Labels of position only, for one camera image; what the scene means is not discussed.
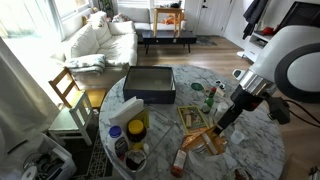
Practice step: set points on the white storage bin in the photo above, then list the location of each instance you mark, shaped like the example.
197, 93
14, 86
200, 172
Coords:
50, 160

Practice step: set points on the orange toy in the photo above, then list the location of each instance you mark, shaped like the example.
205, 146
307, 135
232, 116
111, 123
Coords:
171, 19

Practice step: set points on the orange snack packet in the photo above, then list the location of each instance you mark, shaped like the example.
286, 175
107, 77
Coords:
203, 138

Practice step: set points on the black slatted panel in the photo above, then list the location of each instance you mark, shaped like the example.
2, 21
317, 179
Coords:
300, 15

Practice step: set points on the wooden side table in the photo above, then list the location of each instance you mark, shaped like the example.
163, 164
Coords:
168, 10

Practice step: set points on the white door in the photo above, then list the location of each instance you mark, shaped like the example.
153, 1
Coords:
213, 16

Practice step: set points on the blue lid white bottle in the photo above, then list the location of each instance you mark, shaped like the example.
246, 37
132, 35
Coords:
116, 141

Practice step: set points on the white tape roll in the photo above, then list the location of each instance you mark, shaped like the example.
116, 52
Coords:
29, 173

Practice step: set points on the potted plant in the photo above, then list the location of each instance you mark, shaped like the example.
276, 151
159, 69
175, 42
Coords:
106, 6

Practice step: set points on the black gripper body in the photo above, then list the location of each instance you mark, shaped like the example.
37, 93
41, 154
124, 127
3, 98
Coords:
243, 100

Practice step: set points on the yellow lid dark jar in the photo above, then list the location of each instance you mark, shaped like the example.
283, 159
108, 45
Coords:
136, 130

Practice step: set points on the dark doormat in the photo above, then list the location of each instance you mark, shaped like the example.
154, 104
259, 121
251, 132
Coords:
205, 40

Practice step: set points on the white floor device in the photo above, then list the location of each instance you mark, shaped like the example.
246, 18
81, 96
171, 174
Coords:
238, 74

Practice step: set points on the clear plastic cup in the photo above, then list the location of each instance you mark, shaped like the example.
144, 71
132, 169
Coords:
208, 161

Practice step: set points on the clear plastic box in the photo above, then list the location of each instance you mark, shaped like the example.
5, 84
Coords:
160, 133

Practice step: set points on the red hot sauce bottle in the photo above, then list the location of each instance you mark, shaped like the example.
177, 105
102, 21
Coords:
179, 163

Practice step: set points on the light grey loveseat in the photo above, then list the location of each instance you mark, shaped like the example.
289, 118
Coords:
140, 18

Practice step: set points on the patterned rug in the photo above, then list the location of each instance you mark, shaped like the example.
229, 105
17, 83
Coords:
96, 156

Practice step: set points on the dark blue cardboard box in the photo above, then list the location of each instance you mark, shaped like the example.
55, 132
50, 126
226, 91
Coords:
150, 83

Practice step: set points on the green bottle red cap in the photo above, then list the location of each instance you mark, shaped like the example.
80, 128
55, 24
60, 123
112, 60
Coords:
209, 100

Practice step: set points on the white low cabinet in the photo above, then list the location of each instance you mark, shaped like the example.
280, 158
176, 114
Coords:
258, 45

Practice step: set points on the white curtain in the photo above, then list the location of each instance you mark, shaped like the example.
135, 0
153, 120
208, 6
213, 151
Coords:
20, 100

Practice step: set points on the yellow wooden chair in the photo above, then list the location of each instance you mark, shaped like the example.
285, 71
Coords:
71, 88

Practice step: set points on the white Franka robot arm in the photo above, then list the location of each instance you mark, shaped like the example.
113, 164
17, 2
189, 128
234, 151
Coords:
293, 53

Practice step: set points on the small clear measuring cup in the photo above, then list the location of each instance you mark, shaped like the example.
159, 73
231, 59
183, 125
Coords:
237, 136

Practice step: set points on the white paper stack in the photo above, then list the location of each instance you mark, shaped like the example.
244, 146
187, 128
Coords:
125, 111

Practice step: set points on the hanging dark jacket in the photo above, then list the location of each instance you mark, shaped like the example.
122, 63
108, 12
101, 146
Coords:
253, 15

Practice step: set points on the small wooden block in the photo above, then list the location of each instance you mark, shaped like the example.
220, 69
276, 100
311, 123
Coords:
188, 121
221, 92

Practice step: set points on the red item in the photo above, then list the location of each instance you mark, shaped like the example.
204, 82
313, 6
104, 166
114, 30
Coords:
267, 31

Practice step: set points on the small white chair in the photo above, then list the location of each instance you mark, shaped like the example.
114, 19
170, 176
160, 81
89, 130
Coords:
75, 121

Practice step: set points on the white sofa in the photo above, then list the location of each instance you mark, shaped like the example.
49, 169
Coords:
106, 43

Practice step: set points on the grey white blanket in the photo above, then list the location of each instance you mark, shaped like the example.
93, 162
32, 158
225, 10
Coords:
86, 64

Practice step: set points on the floral cushion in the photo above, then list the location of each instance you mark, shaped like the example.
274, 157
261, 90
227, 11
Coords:
97, 20

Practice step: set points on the green round lid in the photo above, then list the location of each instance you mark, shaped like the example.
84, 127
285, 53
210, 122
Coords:
196, 86

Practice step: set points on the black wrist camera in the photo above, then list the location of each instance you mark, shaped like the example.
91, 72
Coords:
279, 110

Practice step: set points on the dark coffee table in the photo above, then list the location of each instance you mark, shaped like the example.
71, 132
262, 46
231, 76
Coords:
168, 36

